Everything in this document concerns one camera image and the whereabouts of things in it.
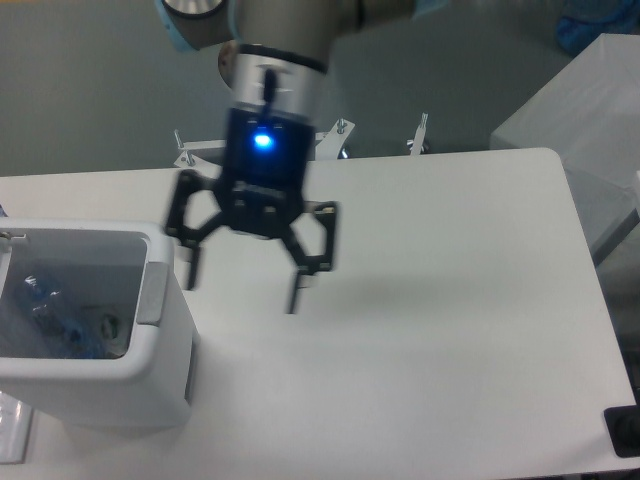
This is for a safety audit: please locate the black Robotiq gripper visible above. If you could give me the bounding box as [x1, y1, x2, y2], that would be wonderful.
[164, 108, 340, 314]

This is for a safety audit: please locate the crushed clear plastic bottle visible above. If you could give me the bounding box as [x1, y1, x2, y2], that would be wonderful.
[14, 270, 105, 360]

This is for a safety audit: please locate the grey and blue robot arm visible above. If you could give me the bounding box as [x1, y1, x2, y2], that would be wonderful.
[156, 1, 439, 292]

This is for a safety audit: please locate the white plastic trash can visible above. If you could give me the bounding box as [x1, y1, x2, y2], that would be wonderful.
[1, 218, 199, 427]

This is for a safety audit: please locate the crumpled white trash piece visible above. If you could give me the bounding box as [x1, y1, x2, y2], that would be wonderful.
[81, 305, 126, 359]

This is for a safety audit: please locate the grey covered side table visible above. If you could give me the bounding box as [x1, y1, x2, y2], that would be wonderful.
[489, 34, 639, 262]

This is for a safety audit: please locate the blue object in corner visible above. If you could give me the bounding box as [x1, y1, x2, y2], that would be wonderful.
[555, 0, 639, 57]

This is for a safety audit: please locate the black device at table edge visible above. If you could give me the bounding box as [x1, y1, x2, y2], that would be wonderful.
[604, 405, 639, 458]

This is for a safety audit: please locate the white pedestal foot frame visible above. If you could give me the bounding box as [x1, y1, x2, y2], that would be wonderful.
[174, 112, 430, 168]

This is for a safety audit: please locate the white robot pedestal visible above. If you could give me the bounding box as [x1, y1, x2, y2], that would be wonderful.
[217, 40, 239, 91]

